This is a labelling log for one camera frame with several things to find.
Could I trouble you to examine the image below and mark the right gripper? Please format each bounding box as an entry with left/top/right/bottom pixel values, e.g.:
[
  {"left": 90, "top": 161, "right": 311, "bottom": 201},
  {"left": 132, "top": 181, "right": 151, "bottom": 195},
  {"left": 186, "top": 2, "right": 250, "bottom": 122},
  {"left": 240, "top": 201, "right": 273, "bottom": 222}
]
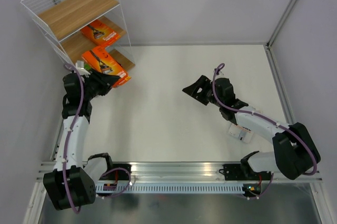
[{"left": 182, "top": 75, "right": 223, "bottom": 108}]

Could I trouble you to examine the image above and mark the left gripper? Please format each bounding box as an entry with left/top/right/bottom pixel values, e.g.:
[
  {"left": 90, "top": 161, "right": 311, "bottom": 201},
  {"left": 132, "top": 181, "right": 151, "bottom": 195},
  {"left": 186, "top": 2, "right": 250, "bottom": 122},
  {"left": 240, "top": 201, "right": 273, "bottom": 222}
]
[{"left": 82, "top": 69, "right": 120, "bottom": 101}]

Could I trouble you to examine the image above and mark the orange razor box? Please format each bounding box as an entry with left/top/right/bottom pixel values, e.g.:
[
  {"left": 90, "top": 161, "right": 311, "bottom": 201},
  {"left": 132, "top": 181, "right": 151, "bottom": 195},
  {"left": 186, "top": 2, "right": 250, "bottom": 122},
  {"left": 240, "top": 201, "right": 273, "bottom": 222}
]
[
  {"left": 82, "top": 46, "right": 131, "bottom": 88},
  {"left": 80, "top": 20, "right": 122, "bottom": 48}
]

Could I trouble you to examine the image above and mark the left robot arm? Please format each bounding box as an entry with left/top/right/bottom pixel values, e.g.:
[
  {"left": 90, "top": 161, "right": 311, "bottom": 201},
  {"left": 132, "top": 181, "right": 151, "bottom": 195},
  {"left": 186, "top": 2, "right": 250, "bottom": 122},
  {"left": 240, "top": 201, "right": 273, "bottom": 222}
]
[{"left": 43, "top": 70, "right": 120, "bottom": 214}]

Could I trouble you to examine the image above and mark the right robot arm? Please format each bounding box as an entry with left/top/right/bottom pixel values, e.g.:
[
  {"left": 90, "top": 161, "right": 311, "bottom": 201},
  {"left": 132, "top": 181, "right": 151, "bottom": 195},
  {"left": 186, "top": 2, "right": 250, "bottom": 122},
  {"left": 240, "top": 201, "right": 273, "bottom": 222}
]
[{"left": 182, "top": 75, "right": 321, "bottom": 180}]

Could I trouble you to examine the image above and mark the bottom wooden shelf board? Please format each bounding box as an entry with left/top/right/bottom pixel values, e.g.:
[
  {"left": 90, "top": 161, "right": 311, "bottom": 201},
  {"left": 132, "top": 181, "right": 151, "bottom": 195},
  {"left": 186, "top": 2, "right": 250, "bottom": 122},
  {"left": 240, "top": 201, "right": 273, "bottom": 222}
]
[{"left": 109, "top": 49, "right": 135, "bottom": 72}]

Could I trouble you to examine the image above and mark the wooden shelf board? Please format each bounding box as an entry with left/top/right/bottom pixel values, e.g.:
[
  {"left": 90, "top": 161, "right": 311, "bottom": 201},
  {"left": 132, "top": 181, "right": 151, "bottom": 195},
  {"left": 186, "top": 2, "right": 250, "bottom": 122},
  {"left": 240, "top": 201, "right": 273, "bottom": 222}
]
[
  {"left": 38, "top": 0, "right": 119, "bottom": 41},
  {"left": 61, "top": 16, "right": 127, "bottom": 63},
  {"left": 109, "top": 49, "right": 135, "bottom": 72}
]

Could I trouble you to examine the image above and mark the middle wooden shelf board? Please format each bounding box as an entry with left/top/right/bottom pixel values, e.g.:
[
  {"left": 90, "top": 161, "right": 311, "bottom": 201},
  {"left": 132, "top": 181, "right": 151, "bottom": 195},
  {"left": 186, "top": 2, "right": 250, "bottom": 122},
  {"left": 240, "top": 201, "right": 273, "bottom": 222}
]
[{"left": 61, "top": 16, "right": 127, "bottom": 63}]

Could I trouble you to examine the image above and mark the top wooden shelf board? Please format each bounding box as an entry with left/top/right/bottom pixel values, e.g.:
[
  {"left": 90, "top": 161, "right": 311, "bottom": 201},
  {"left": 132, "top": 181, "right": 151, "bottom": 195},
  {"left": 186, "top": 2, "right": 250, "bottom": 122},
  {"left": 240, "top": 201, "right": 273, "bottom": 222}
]
[{"left": 38, "top": 0, "right": 119, "bottom": 41}]

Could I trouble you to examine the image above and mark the white Gillette razor pack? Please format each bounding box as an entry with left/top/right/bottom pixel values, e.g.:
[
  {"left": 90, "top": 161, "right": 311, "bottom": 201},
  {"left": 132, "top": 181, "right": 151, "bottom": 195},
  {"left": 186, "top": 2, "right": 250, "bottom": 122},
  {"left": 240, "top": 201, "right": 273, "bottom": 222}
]
[{"left": 228, "top": 124, "right": 254, "bottom": 144}]

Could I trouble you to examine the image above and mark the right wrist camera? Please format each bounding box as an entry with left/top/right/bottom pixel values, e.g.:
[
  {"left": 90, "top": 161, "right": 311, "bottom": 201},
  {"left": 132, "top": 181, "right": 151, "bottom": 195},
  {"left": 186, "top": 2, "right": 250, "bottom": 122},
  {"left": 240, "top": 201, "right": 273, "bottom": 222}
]
[{"left": 214, "top": 69, "right": 224, "bottom": 76}]

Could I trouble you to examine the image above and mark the white wire shelf rack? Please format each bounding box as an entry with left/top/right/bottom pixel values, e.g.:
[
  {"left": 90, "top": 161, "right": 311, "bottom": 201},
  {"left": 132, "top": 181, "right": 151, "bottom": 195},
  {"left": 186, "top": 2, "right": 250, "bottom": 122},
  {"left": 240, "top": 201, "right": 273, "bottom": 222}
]
[{"left": 21, "top": 0, "right": 135, "bottom": 71}]

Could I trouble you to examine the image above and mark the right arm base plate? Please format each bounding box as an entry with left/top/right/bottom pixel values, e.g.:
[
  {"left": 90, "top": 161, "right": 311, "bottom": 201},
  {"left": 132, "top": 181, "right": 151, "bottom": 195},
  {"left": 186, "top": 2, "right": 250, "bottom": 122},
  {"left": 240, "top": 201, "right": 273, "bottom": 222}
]
[{"left": 219, "top": 163, "right": 271, "bottom": 182}]

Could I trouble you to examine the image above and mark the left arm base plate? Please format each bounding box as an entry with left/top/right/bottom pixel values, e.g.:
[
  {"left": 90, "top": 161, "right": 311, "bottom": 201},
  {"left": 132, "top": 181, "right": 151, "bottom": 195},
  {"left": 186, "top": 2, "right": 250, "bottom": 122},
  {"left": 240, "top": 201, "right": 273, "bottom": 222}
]
[{"left": 103, "top": 163, "right": 132, "bottom": 182}]

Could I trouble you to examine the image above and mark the aluminium rail frame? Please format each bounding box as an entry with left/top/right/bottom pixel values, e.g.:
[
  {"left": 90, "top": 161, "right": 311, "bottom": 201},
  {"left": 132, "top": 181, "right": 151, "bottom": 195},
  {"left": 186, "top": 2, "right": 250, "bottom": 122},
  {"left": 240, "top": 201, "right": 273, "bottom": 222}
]
[{"left": 35, "top": 161, "right": 323, "bottom": 184}]

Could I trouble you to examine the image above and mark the white slotted cable duct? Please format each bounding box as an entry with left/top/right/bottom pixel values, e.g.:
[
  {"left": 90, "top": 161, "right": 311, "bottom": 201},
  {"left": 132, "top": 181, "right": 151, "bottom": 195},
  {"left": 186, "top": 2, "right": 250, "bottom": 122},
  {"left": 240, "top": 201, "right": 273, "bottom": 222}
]
[{"left": 96, "top": 182, "right": 260, "bottom": 195}]

